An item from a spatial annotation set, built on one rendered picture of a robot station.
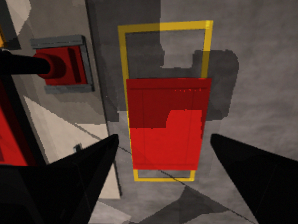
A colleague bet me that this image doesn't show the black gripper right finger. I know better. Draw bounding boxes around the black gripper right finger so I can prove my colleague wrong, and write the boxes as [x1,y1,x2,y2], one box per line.
[210,134,298,224]

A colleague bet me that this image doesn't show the yellow rectangular outline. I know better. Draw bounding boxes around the yellow rectangular outline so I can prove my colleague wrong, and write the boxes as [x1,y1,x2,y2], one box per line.
[118,20,213,181]

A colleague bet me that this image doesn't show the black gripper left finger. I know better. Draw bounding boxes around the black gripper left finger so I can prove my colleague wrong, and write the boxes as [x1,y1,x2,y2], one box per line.
[0,134,119,224]

